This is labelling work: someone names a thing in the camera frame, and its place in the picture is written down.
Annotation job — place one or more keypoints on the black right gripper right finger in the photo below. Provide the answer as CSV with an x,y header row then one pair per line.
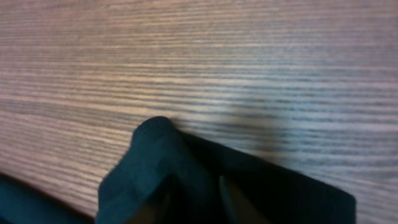
x,y
237,207

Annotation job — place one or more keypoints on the black t-shirt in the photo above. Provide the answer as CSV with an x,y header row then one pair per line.
x,y
162,159

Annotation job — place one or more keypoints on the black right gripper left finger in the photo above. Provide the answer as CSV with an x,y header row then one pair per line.
x,y
156,210

